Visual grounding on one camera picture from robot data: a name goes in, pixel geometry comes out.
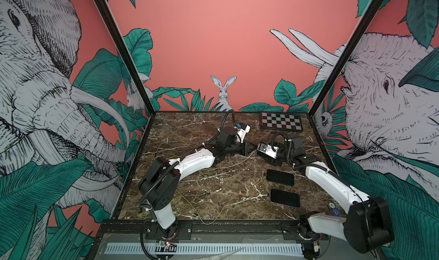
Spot black smartphone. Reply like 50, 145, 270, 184
266, 169, 295, 186
270, 189, 301, 208

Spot green wired earphones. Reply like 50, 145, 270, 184
171, 173, 269, 223

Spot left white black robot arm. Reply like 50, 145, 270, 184
137, 110, 256, 232

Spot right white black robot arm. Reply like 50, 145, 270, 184
256, 132, 394, 254

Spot black white checkerboard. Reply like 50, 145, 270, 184
260, 112, 304, 133

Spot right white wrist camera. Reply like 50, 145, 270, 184
257, 142, 279, 159

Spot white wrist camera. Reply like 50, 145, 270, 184
257, 142, 279, 159
235, 123, 250, 143

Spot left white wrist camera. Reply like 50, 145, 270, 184
235, 123, 250, 143

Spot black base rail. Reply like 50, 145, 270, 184
97, 219, 329, 242

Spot white slotted cable duct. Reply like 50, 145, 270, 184
103, 242, 305, 256

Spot right black frame post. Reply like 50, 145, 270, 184
308, 0, 384, 116

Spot black frame post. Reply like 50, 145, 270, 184
85, 0, 155, 116
308, 0, 384, 116

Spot left black frame post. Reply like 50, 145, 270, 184
85, 0, 155, 116

